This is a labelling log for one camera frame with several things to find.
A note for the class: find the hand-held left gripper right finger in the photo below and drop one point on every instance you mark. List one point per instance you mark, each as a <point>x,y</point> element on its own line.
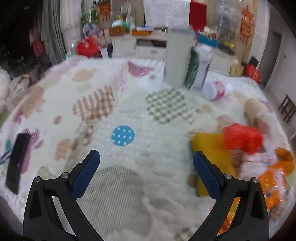
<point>207,175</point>

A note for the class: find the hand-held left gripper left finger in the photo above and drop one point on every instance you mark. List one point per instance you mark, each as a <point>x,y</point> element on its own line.
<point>86,172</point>

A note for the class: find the red plastic bag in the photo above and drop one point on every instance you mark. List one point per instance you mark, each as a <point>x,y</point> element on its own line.
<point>242,139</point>

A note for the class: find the orange snack packet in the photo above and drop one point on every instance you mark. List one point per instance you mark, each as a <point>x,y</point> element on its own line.
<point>275,178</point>

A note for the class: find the pink white cup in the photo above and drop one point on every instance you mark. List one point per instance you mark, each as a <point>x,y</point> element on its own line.
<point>216,90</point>

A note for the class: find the yellow cloth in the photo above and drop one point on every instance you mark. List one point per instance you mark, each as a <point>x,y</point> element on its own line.
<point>208,143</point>

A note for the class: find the black remote control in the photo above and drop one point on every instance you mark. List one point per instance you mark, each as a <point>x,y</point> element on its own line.
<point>17,162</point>

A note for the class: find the patchwork printed blanket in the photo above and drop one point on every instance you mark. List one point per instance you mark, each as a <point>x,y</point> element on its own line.
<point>129,115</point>

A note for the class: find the brown cardboard tube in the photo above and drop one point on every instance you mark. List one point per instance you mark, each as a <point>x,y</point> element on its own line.
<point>252,107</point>

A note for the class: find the dark wooden stool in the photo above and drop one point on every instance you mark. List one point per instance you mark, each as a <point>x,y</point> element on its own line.
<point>286,109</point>

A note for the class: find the green white packet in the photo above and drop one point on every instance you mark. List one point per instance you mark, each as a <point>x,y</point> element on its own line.
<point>201,69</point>

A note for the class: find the red tote bag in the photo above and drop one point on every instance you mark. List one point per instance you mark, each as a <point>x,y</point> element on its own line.
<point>253,72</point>

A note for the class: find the white cylindrical container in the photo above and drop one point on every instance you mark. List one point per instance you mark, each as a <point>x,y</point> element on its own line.
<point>177,58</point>

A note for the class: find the black flat case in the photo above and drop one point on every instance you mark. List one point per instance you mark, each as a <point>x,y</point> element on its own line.
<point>253,61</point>

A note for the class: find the red shopping bag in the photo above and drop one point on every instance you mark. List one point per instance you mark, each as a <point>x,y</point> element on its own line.
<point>87,46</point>

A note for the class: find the white TV cabinet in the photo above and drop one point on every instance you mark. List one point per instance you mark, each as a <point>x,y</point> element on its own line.
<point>124,45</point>

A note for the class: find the blue crate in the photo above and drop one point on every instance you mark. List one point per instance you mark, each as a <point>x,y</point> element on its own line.
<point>207,40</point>

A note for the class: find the grey curtain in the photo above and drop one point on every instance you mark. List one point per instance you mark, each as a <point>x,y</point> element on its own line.
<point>53,34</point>

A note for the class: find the orange box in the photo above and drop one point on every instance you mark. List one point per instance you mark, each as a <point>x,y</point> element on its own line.
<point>118,31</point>

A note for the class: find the lace covered standing appliance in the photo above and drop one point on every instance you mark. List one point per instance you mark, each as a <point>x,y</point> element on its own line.
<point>70,20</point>

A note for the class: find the clear display shelf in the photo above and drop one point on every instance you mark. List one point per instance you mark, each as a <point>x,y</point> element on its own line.
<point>227,23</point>

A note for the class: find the green crate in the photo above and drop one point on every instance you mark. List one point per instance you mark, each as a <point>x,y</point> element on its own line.
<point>89,16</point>

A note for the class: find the red hanging decoration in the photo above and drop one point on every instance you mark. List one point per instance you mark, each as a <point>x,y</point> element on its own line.
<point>247,23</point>

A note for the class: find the red cloth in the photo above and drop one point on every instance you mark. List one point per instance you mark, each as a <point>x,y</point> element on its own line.
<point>197,16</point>

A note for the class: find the white quilted cover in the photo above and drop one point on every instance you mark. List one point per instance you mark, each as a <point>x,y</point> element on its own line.
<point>166,11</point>

